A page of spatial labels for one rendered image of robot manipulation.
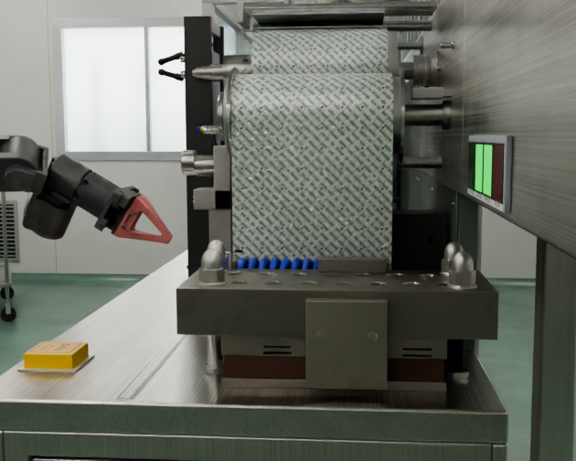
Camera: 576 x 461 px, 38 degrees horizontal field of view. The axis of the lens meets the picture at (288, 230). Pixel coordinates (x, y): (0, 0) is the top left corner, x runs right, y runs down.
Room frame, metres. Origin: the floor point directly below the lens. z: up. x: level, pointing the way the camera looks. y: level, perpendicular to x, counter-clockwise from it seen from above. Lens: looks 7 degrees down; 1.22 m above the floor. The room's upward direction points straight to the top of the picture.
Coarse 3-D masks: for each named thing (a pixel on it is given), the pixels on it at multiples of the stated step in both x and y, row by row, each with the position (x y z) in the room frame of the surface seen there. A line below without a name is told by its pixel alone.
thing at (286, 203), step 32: (256, 160) 1.21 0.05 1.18; (288, 160) 1.21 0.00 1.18; (320, 160) 1.21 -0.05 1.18; (352, 160) 1.20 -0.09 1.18; (384, 160) 1.20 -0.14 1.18; (256, 192) 1.21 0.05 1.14; (288, 192) 1.21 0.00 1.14; (320, 192) 1.21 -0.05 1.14; (352, 192) 1.20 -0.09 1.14; (384, 192) 1.20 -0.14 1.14; (256, 224) 1.21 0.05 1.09; (288, 224) 1.21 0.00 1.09; (320, 224) 1.21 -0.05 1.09; (352, 224) 1.20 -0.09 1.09; (384, 224) 1.20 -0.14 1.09; (256, 256) 1.21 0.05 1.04; (288, 256) 1.21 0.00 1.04; (320, 256) 1.21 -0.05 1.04; (352, 256) 1.20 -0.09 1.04; (384, 256) 1.20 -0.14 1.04
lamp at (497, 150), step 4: (496, 148) 0.78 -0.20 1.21; (500, 148) 0.76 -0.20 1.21; (496, 152) 0.78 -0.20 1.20; (500, 152) 0.76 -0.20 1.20; (496, 156) 0.78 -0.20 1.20; (500, 156) 0.76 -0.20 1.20; (496, 160) 0.78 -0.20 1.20; (500, 160) 0.76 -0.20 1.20; (496, 164) 0.78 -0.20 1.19; (500, 164) 0.76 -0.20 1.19; (496, 168) 0.78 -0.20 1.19; (500, 168) 0.76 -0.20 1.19; (496, 172) 0.78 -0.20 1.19; (500, 172) 0.76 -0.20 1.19; (496, 176) 0.78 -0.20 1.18; (500, 176) 0.76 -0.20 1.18; (496, 180) 0.78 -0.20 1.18; (500, 180) 0.76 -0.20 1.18; (496, 184) 0.78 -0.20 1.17; (500, 184) 0.76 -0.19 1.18; (496, 188) 0.78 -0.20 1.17; (500, 188) 0.76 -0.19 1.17; (496, 192) 0.78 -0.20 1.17; (500, 192) 0.76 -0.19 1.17; (496, 196) 0.78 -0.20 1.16; (500, 196) 0.76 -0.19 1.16; (500, 200) 0.75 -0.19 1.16
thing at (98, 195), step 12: (84, 180) 1.22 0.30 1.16; (96, 180) 1.22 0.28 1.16; (108, 180) 1.24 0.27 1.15; (84, 192) 1.21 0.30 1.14; (96, 192) 1.21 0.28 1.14; (108, 192) 1.21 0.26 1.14; (120, 192) 1.19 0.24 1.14; (84, 204) 1.22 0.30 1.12; (96, 204) 1.21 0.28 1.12; (108, 204) 1.19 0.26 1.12; (96, 216) 1.22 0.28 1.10; (108, 216) 1.21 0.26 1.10; (96, 228) 1.19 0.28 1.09
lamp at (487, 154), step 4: (488, 148) 0.83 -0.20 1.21; (484, 152) 0.86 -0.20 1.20; (488, 152) 0.83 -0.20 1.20; (484, 156) 0.86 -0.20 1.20; (488, 156) 0.83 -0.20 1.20; (484, 160) 0.86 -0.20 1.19; (488, 160) 0.83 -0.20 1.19; (484, 164) 0.86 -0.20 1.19; (488, 164) 0.83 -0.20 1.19; (484, 168) 0.86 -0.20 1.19; (488, 168) 0.83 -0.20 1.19; (484, 172) 0.86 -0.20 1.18; (488, 172) 0.83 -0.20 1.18; (484, 176) 0.86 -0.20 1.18; (488, 176) 0.83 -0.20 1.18; (484, 180) 0.86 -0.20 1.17; (488, 180) 0.83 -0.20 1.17; (484, 184) 0.86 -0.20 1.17; (488, 184) 0.83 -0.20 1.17; (484, 188) 0.85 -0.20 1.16; (488, 188) 0.82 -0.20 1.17; (484, 192) 0.85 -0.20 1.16; (488, 192) 0.82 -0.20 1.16
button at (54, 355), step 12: (36, 348) 1.13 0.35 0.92; (48, 348) 1.13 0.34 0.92; (60, 348) 1.13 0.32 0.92; (72, 348) 1.13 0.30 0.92; (84, 348) 1.15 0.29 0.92; (24, 360) 1.11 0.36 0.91; (36, 360) 1.11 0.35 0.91; (48, 360) 1.11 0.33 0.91; (60, 360) 1.10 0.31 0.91; (72, 360) 1.11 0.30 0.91
